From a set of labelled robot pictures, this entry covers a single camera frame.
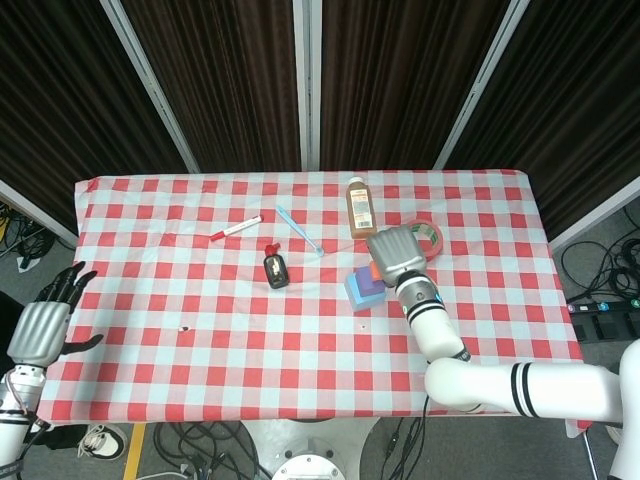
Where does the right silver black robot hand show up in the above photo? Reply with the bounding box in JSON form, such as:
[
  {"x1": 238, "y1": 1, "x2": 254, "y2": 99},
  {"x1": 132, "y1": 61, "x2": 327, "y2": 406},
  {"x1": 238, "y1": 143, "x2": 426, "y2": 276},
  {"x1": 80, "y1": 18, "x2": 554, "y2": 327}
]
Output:
[{"x1": 366, "y1": 227, "x2": 429, "y2": 289}]

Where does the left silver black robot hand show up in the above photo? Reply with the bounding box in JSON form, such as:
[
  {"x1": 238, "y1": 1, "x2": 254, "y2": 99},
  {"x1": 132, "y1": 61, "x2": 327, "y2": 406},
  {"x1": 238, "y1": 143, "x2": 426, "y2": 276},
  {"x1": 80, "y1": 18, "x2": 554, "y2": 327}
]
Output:
[{"x1": 7, "y1": 260, "x2": 105, "y2": 369}]

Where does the purple foam cube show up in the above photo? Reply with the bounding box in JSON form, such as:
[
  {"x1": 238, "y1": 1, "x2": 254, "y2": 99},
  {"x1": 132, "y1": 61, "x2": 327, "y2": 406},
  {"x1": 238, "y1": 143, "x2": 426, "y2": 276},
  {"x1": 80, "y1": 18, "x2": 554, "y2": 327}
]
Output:
[{"x1": 355, "y1": 266, "x2": 385, "y2": 296}]

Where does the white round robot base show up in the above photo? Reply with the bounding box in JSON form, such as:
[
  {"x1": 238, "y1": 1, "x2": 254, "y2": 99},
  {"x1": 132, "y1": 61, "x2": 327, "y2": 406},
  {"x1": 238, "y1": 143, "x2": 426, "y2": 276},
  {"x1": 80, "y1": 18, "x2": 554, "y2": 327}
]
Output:
[{"x1": 239, "y1": 418, "x2": 381, "y2": 480}]

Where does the person black clothing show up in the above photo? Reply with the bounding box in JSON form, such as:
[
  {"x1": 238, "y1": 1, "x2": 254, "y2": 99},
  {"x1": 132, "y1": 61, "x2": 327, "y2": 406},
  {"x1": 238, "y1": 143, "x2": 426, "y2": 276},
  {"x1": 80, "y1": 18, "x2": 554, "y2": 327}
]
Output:
[{"x1": 0, "y1": 292, "x2": 26, "y2": 354}]

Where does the red tape roll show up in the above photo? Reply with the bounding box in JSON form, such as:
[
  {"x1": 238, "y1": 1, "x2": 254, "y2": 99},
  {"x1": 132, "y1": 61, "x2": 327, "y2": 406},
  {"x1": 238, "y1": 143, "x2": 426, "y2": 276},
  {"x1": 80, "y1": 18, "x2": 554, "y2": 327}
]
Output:
[{"x1": 410, "y1": 218, "x2": 446, "y2": 261}]

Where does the brown liquid plastic bottle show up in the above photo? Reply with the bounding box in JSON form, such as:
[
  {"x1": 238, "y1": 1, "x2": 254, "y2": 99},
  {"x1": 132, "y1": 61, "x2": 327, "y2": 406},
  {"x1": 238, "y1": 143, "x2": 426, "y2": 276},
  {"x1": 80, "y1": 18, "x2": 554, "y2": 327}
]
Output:
[{"x1": 345, "y1": 176, "x2": 379, "y2": 240}]

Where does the large blue foam cube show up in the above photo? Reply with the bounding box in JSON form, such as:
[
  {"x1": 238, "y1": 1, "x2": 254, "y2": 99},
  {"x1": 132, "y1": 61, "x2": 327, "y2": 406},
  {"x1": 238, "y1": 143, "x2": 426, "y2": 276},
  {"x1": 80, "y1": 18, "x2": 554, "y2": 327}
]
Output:
[{"x1": 343, "y1": 274, "x2": 387, "y2": 314}]

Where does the light blue toothbrush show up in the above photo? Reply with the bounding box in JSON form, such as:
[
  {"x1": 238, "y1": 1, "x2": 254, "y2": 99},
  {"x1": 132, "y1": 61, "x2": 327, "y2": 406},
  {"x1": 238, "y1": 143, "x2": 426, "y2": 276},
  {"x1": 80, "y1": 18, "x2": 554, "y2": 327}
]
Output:
[{"x1": 275, "y1": 205, "x2": 326, "y2": 258}]

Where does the small black bottle red cap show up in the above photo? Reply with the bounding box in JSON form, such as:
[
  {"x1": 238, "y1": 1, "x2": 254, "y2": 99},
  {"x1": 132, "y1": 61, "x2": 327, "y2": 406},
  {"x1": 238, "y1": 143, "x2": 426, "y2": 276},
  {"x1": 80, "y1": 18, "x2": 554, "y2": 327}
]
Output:
[{"x1": 263, "y1": 243, "x2": 291, "y2": 290}]

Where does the white black sneaker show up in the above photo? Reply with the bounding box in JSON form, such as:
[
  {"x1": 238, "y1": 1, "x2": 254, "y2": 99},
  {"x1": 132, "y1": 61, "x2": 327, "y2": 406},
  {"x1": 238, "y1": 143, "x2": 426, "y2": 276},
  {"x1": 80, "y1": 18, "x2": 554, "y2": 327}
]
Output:
[{"x1": 77, "y1": 423, "x2": 128, "y2": 460}]

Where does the yellow floor tape strip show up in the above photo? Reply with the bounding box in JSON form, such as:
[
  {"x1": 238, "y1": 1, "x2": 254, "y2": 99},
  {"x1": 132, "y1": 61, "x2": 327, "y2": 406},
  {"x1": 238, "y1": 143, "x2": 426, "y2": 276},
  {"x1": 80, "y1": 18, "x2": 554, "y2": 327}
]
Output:
[{"x1": 122, "y1": 423, "x2": 147, "y2": 480}]

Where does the red white marker pen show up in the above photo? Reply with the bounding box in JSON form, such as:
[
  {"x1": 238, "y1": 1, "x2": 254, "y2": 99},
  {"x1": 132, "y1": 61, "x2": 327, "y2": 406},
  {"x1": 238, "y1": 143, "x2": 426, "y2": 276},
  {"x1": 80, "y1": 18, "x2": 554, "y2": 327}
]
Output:
[{"x1": 208, "y1": 214, "x2": 264, "y2": 243}]

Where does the dark corrugated partition panel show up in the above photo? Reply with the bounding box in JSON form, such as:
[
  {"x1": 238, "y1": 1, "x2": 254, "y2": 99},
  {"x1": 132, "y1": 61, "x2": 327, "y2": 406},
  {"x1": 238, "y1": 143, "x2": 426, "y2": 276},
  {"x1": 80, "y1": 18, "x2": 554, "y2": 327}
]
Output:
[
  {"x1": 447, "y1": 0, "x2": 640, "y2": 241},
  {"x1": 119, "y1": 0, "x2": 304, "y2": 174},
  {"x1": 319, "y1": 0, "x2": 511, "y2": 171},
  {"x1": 0, "y1": 0, "x2": 189, "y2": 236}
]

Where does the red white checkered tablecloth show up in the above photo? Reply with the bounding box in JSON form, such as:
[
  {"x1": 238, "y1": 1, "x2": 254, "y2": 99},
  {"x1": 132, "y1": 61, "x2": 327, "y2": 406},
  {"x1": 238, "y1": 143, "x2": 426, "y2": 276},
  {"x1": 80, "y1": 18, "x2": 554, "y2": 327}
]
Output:
[{"x1": 37, "y1": 168, "x2": 594, "y2": 429}]

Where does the black power strip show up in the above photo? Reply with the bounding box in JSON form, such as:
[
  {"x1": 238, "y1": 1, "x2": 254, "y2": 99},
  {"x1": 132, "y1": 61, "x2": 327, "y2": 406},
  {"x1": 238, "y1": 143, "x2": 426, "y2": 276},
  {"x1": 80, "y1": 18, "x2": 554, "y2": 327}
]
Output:
[{"x1": 566, "y1": 298, "x2": 640, "y2": 316}]

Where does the black floor pedal unit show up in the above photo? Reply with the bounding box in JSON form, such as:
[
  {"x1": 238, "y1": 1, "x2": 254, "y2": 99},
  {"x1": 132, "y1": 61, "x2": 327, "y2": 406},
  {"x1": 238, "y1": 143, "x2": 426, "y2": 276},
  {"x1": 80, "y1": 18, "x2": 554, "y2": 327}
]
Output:
[{"x1": 572, "y1": 317, "x2": 640, "y2": 344}]

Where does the white partition frame post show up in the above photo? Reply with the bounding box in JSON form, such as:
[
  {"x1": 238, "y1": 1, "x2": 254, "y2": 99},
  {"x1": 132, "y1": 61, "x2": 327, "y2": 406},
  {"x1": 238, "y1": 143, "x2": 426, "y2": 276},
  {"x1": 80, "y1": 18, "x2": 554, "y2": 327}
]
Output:
[
  {"x1": 549, "y1": 174, "x2": 640, "y2": 251},
  {"x1": 99, "y1": 0, "x2": 201, "y2": 174},
  {"x1": 432, "y1": 0, "x2": 531, "y2": 171},
  {"x1": 292, "y1": 0, "x2": 322, "y2": 171},
  {"x1": 0, "y1": 179, "x2": 79, "y2": 249}
]

